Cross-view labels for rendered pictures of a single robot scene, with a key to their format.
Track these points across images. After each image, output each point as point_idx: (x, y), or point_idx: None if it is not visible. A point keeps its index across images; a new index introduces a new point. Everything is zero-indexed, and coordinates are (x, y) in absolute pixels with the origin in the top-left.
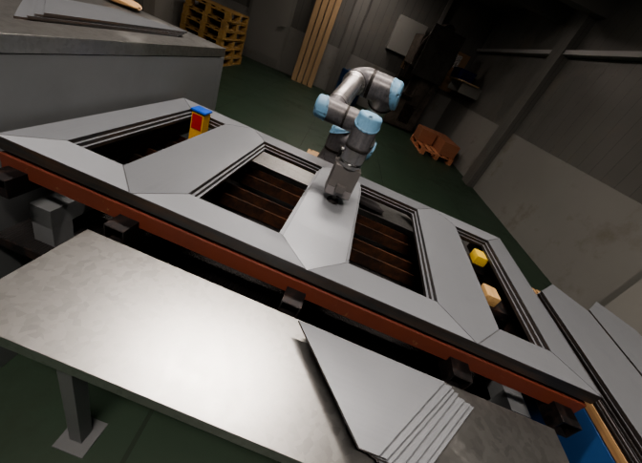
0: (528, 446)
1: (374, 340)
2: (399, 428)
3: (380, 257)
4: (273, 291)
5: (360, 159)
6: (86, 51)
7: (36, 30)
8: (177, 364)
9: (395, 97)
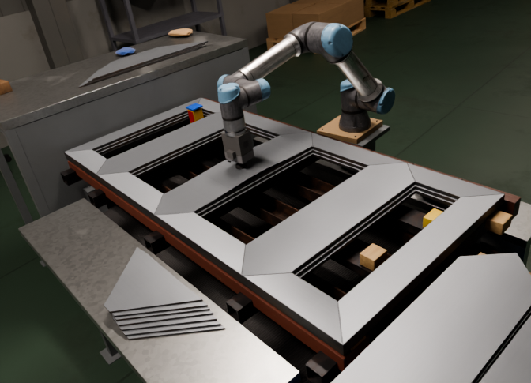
0: (246, 366)
1: None
2: (135, 306)
3: None
4: None
5: (231, 125)
6: (108, 92)
7: (82, 91)
8: (71, 259)
9: (329, 45)
